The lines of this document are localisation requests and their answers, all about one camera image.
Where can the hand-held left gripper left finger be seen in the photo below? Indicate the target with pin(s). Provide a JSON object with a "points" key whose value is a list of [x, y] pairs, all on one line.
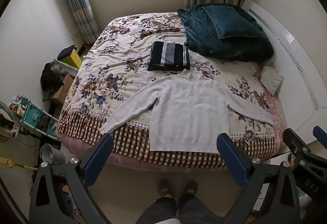
{"points": [[98, 160]]}

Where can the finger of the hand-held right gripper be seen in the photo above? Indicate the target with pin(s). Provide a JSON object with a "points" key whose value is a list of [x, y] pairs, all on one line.
{"points": [[320, 135], [293, 138]]}

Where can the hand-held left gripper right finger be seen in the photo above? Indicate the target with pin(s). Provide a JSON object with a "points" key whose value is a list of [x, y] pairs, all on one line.
{"points": [[233, 160]]}

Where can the white knit sweater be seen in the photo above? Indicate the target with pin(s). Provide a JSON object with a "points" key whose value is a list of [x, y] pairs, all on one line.
{"points": [[189, 116]]}

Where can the grey waste bin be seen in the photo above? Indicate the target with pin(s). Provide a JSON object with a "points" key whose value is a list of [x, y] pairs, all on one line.
{"points": [[52, 155]]}

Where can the person's right slipper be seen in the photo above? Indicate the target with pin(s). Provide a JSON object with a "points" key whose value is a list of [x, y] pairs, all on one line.
{"points": [[190, 189]]}

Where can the person's slipper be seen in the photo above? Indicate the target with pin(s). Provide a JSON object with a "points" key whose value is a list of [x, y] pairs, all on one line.
{"points": [[190, 189], [165, 188]]}

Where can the pink plaid mattress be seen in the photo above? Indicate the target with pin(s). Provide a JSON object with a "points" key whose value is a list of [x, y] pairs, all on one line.
{"points": [[178, 166]]}

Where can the small white pillow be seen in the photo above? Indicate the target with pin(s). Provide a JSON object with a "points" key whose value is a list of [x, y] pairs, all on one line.
{"points": [[272, 79]]}

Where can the person's dark trousers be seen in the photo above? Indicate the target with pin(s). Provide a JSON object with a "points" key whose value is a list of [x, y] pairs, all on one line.
{"points": [[189, 210]]}

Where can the person's left slipper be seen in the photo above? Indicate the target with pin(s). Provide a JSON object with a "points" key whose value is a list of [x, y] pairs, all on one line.
{"points": [[165, 188]]}

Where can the yellow stick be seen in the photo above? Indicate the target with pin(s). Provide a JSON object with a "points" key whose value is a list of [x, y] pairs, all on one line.
{"points": [[23, 166]]}

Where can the white headboard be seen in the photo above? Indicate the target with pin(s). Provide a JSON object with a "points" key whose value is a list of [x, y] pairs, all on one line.
{"points": [[301, 60]]}

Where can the cardboard box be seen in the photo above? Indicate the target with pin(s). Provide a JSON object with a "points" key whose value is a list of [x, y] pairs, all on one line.
{"points": [[63, 91]]}

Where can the teal storage rack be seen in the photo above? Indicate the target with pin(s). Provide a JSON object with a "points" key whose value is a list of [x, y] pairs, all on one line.
{"points": [[33, 114]]}

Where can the black cloth bundle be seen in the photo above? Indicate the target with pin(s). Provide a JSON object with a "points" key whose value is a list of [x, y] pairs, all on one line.
{"points": [[51, 78]]}

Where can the floral bed blanket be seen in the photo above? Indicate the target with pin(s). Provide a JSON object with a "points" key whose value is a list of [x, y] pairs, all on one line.
{"points": [[115, 60]]}

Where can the yellow box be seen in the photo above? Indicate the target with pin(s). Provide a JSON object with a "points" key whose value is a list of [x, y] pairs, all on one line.
{"points": [[74, 60]]}

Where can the teal plush blanket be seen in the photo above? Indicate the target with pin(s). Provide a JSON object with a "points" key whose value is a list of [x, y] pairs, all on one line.
{"points": [[237, 47]]}

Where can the black folded garment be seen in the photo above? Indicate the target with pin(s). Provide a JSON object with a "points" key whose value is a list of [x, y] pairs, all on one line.
{"points": [[154, 68]]}

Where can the black hat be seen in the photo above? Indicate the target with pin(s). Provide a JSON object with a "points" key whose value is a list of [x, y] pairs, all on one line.
{"points": [[65, 52]]}

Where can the navy striped folded shirt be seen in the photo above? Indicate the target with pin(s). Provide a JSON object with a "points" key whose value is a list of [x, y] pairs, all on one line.
{"points": [[167, 52]]}

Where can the wall outlet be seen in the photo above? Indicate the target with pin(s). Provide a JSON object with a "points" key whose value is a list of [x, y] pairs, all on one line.
{"points": [[74, 36]]}

